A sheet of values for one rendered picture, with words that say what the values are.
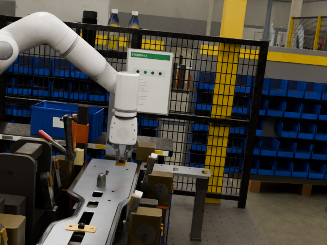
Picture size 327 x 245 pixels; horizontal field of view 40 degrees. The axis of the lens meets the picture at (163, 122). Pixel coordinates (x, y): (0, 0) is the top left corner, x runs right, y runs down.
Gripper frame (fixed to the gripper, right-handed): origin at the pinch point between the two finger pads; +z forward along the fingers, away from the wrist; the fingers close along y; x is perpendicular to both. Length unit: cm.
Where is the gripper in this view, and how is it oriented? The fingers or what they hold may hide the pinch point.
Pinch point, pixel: (121, 155)
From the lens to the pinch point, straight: 169.9
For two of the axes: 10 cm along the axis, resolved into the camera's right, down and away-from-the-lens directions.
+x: 0.3, -2.1, 9.8
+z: -1.0, 9.7, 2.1
